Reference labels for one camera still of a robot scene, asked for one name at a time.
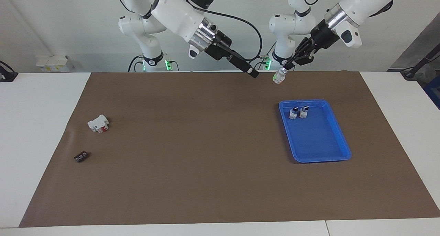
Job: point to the selector switch with red block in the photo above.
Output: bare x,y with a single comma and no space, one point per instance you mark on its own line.
293,113
303,112

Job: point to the small black terminal block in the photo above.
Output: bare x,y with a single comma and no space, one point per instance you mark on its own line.
81,157

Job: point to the white cardboard box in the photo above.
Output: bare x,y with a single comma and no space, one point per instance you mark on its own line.
53,63

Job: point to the brown table mat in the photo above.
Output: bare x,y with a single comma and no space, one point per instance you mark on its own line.
206,153

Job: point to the blue plastic tray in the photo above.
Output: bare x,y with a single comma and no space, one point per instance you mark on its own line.
318,139

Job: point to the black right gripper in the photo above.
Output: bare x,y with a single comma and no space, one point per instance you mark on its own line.
219,46

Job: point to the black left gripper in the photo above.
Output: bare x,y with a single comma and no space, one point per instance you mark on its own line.
325,36

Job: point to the black clamp mount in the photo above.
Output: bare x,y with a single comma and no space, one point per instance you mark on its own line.
7,74

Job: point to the black camera stand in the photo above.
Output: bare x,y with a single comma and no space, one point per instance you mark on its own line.
417,66

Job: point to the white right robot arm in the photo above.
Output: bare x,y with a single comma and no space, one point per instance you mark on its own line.
175,12

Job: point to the white circuit breaker red lever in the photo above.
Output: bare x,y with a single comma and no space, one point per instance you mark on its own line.
97,123

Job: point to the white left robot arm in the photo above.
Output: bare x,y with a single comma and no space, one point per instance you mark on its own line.
361,2

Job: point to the blue crate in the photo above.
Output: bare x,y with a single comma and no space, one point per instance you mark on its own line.
433,91

